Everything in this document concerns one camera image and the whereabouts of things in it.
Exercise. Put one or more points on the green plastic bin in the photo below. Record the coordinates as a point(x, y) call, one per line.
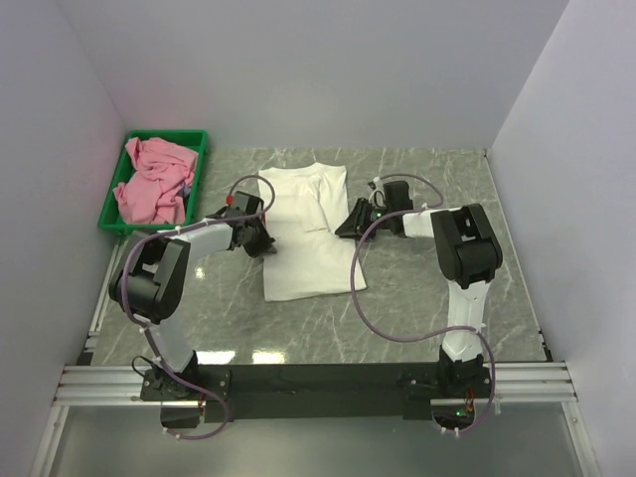
point(109, 218)

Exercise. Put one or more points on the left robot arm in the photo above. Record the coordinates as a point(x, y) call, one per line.
point(149, 280)

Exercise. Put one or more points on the aluminium rail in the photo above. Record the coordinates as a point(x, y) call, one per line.
point(120, 386)

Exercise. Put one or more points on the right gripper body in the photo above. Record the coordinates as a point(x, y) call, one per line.
point(379, 213)

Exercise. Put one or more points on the pink t-shirt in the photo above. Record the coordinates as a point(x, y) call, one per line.
point(163, 172)

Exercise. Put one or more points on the black base beam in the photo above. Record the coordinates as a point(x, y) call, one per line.
point(338, 390)

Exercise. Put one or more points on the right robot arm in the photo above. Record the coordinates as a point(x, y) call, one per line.
point(468, 254)

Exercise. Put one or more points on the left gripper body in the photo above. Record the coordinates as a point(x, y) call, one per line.
point(258, 239)

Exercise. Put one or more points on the white t-shirt with red print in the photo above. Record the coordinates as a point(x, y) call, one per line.
point(309, 203)

